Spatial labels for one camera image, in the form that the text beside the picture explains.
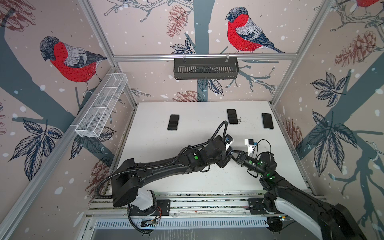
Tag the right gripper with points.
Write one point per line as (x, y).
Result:
(239, 161)

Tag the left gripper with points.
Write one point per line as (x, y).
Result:
(224, 161)

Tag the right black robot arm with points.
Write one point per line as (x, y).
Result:
(325, 221)

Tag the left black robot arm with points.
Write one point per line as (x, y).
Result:
(131, 176)

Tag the black phone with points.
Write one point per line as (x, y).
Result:
(232, 116)
(267, 121)
(173, 123)

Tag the black hanging basket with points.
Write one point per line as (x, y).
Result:
(206, 69)

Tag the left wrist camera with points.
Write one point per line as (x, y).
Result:
(228, 141)

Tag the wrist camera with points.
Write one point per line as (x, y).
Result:
(251, 146)
(228, 141)

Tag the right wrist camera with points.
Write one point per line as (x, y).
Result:
(251, 146)

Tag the aluminium mounting rail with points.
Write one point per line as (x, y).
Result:
(218, 204)

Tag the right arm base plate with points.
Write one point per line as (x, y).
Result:
(257, 207)

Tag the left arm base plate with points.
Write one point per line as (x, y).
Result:
(162, 207)

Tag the white wire mesh basket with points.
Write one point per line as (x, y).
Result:
(100, 110)

